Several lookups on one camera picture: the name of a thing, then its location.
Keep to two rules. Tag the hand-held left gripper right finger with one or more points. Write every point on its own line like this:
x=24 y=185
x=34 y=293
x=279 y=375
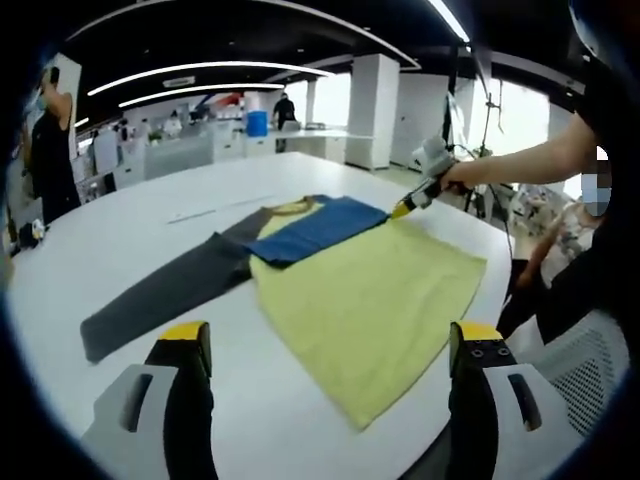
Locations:
x=475 y=400

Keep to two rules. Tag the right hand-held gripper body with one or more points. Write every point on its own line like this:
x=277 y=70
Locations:
x=434 y=156

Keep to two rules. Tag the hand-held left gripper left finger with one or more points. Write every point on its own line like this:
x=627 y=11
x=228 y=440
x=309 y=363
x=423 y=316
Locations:
x=190 y=400

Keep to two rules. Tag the yellow blue grey garment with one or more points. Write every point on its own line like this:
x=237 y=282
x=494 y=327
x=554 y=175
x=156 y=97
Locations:
x=370 y=300

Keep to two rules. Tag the person's right hand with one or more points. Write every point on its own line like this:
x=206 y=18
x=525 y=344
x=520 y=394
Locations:
x=462 y=177

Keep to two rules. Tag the black tripod stand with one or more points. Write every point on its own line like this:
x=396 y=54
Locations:
x=448 y=117

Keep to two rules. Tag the white mesh office chair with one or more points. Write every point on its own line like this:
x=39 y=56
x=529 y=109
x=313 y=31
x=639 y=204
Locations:
x=590 y=370

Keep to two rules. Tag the ceiling light strip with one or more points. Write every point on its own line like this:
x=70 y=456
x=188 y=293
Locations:
x=450 y=20
x=81 y=122
x=235 y=86
x=225 y=63

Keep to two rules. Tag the blue bin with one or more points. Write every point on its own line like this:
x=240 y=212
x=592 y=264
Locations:
x=258 y=124

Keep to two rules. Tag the black yellow device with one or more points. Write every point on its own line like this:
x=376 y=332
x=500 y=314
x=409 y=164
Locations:
x=32 y=234

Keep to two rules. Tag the white desk partition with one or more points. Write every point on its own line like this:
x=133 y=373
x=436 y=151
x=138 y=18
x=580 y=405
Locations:
x=175 y=157

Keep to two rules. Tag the ceiling air vent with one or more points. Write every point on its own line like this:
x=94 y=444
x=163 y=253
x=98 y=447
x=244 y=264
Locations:
x=178 y=81

